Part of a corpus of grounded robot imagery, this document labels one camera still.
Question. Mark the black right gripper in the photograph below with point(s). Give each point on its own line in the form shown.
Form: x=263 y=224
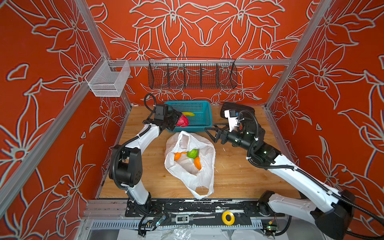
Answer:
x=223 y=131

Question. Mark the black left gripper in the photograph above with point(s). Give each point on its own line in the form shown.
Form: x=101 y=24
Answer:
x=175 y=115

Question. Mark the red dragon fruit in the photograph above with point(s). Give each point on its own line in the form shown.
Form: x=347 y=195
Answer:
x=183 y=121

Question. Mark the white plastic bag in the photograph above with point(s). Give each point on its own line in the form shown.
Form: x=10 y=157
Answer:
x=199 y=183

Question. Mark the green pear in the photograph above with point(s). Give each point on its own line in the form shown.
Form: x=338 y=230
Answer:
x=193 y=154

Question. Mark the orange fruit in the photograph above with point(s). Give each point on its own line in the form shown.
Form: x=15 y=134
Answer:
x=197 y=163
x=177 y=156

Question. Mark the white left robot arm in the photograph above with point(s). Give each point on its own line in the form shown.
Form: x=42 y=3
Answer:
x=126 y=166

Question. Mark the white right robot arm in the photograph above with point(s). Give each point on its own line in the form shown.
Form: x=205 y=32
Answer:
x=324 y=207

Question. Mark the teal plastic basket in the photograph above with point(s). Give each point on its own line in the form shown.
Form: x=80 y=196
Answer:
x=202 y=118

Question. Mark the yellow banana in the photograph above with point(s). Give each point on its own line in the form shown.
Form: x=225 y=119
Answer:
x=188 y=114

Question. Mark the black plastic tool case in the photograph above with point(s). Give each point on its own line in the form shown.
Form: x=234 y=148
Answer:
x=236 y=107

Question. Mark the yellow tape roll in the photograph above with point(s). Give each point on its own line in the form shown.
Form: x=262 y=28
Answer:
x=228 y=218

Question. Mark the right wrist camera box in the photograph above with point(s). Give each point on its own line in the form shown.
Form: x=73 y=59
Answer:
x=233 y=119

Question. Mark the black wire wall basket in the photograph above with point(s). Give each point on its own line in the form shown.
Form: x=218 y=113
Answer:
x=192 y=73

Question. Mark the white wire wall basket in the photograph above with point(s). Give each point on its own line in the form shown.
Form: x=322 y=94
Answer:
x=108 y=78

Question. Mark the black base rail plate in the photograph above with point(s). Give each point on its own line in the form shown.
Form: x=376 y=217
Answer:
x=249 y=207

